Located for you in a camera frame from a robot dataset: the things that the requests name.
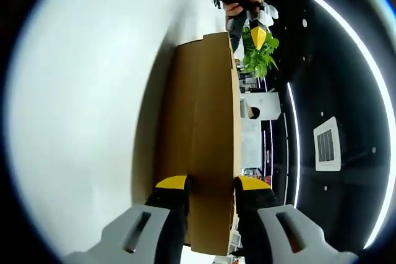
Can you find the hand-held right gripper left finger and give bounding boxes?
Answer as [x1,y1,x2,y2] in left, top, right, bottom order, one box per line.
[63,174,194,264]

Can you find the green plant in white pot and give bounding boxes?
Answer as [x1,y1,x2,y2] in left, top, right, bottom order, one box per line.
[243,27,280,79]

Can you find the white square pillar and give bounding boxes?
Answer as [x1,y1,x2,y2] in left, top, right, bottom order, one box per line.
[243,92,282,122]

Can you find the white desk partition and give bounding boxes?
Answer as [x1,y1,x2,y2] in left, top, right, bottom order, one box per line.
[240,118,263,169]

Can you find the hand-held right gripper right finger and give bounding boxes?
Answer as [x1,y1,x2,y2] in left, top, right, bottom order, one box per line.
[233,176,359,264]

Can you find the white ceiling air vent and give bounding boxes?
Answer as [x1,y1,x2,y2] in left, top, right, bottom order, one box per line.
[312,116,342,172]

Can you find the brown cardboard shoe box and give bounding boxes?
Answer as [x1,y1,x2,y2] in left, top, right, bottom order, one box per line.
[154,32,242,257]

